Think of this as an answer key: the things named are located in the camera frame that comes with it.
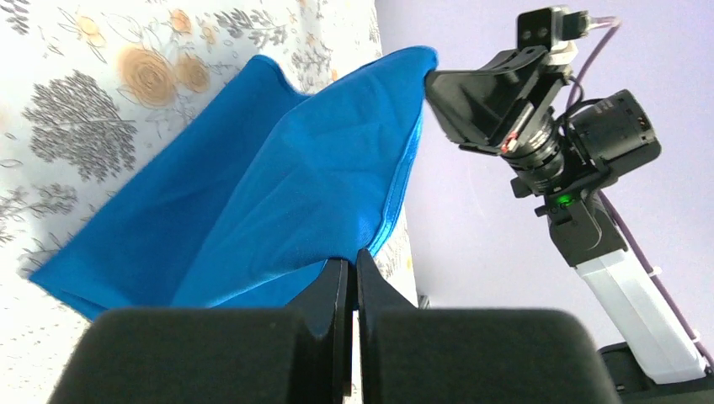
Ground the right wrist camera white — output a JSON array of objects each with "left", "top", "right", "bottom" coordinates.
[{"left": 516, "top": 5, "right": 590, "bottom": 66}]

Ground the floral tablecloth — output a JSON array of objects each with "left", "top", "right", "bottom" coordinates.
[{"left": 1, "top": 1, "right": 416, "bottom": 403}]

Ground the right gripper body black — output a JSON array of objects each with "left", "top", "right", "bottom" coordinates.
[{"left": 499, "top": 60, "right": 662, "bottom": 216}]

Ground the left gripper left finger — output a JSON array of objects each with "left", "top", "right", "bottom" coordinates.
[{"left": 51, "top": 259, "right": 350, "bottom": 403}]

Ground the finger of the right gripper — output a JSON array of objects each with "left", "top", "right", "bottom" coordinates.
[
  {"left": 425, "top": 71, "right": 504, "bottom": 142},
  {"left": 460, "top": 46, "right": 548, "bottom": 154}
]

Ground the blue cloth napkin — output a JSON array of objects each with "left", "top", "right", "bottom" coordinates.
[{"left": 29, "top": 46, "right": 438, "bottom": 320}]

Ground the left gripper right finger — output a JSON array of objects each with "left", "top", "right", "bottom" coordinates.
[{"left": 356, "top": 250, "right": 620, "bottom": 403}]

